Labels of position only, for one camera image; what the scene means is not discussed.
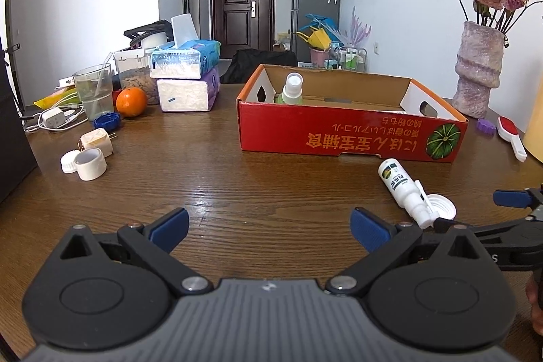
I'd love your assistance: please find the clear food container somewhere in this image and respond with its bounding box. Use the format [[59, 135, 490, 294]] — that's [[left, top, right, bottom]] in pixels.
[[114, 49, 159, 106]]

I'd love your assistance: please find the purple small cap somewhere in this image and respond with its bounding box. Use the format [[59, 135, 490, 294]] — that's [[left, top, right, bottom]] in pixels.
[[476, 118, 497, 136]]

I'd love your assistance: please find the green spray bottle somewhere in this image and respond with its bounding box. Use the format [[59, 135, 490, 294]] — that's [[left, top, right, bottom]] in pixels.
[[275, 73, 304, 105]]

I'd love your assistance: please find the clear drinking glass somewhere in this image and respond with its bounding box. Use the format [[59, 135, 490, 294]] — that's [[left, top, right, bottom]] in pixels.
[[73, 63, 114, 121]]

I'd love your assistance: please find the purple tissue pack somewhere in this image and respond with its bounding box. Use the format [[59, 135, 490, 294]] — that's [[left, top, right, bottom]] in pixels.
[[156, 67, 221, 112]]

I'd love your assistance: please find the pink textured vase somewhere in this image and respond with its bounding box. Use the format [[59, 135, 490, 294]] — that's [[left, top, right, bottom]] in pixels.
[[453, 21, 504, 118]]

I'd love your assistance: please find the beige power adapter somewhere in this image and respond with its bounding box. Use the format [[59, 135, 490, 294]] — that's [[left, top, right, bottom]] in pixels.
[[78, 128, 114, 157]]

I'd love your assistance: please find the white tape roll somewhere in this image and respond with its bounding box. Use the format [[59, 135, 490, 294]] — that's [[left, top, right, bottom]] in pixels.
[[74, 148, 107, 182]]

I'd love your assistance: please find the white spray bottle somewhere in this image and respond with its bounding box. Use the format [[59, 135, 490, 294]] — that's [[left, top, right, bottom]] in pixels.
[[378, 158, 437, 230]]

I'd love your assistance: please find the black folding chair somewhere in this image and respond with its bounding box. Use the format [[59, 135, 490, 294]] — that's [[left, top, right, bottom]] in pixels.
[[220, 49, 298, 84]]

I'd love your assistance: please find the orange fruit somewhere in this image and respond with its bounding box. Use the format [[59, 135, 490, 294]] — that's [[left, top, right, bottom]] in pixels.
[[115, 87, 147, 118]]

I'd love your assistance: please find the red white lint brush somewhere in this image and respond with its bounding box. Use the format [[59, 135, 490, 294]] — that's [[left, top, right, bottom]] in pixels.
[[497, 116, 527, 163]]

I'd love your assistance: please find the red cardboard produce box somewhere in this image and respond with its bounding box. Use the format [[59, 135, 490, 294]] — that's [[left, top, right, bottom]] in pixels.
[[237, 65, 468, 163]]

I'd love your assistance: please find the black monitor panel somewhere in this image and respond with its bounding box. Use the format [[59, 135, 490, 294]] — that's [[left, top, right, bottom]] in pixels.
[[0, 52, 38, 201]]

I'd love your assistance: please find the blue plastic lid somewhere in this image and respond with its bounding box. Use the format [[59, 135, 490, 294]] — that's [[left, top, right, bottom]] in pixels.
[[92, 112, 121, 133]]

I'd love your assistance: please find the white round lid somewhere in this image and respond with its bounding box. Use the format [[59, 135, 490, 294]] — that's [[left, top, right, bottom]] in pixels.
[[426, 194, 456, 221]]

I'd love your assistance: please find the white charger with cable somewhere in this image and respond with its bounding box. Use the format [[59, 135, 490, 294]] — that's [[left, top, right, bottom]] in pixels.
[[23, 104, 88, 133]]

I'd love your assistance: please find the blue tissue pack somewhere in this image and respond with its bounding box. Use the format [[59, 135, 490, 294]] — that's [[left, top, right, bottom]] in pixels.
[[150, 14, 221, 80]]

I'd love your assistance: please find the yellow watering can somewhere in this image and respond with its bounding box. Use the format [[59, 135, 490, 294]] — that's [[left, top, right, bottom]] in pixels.
[[296, 27, 331, 52]]

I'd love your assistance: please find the dark brown door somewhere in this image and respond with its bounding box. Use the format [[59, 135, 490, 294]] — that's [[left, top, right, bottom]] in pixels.
[[211, 0, 275, 59]]

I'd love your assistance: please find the wire storage rack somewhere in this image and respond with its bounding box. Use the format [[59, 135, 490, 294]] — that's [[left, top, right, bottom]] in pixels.
[[324, 47, 367, 73]]

